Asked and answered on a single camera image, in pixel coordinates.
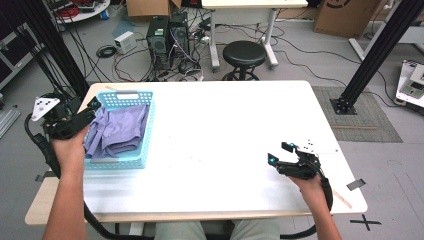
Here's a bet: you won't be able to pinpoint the black computer tower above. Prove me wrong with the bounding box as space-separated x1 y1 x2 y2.
145 15 171 71
168 12 192 66

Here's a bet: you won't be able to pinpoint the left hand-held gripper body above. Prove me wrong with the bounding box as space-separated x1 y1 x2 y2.
30 96 93 141

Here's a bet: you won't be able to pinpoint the white desk frame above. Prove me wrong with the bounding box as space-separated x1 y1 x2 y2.
348 19 424 63

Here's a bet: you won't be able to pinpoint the black round stool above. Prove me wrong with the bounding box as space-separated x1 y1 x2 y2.
221 40 268 82

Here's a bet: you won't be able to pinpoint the person's right hand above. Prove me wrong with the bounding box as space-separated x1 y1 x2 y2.
287 173 327 208

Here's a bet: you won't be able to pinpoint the white desk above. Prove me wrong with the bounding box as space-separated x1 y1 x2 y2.
200 0 309 73

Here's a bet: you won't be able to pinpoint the grey floor mat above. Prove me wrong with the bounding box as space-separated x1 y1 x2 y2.
311 85 404 144

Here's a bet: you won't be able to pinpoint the light blue plastic basket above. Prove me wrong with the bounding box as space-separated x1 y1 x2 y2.
83 89 156 171

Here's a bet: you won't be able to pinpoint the red cable bundle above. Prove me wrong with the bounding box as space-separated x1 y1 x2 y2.
58 4 81 19

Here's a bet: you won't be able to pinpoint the person's grey trousers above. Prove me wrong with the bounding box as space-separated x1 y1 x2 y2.
154 219 281 240

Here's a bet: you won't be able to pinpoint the person's left hand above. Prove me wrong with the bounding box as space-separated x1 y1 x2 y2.
50 124 92 179

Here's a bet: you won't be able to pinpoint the large printed cardboard box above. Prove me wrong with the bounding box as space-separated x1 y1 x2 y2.
313 0 384 38

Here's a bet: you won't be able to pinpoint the wooden stick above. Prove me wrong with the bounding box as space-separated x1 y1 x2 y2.
333 189 353 210

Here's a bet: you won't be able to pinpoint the metal profile bars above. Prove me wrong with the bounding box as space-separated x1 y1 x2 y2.
0 105 22 139

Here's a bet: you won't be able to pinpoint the round white table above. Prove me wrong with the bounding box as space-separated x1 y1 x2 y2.
46 0 111 24

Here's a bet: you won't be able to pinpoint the grey shelf unit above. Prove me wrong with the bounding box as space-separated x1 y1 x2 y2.
0 23 44 91

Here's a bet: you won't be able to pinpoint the black tape cross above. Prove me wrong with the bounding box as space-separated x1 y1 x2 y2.
349 214 382 232

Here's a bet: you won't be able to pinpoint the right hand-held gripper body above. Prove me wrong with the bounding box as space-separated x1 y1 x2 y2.
275 137 340 181

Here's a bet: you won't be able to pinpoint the black tape piece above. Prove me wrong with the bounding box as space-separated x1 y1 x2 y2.
345 178 367 192
34 170 57 183

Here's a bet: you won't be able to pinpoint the black metal frame post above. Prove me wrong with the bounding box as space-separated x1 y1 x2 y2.
13 0 92 101
329 0 424 116

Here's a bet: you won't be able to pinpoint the left gripper black sleeved cable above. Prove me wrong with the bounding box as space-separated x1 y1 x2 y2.
23 113 158 240

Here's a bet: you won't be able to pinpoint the white flat device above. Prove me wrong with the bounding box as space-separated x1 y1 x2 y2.
395 59 424 109

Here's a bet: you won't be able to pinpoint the purple shorts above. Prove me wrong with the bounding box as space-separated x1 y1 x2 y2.
83 104 150 159

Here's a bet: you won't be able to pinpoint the small white box device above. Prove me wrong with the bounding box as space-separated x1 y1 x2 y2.
113 30 138 55

